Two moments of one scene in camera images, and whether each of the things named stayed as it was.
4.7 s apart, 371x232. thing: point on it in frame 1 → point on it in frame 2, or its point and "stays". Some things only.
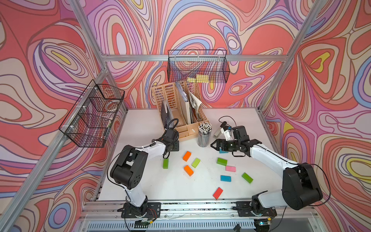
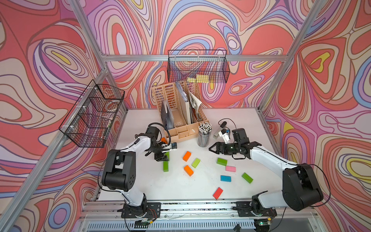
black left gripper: [177, 145] → [160, 157]
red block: [218, 193] stays
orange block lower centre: [188, 170] stays
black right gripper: [218, 141] stays
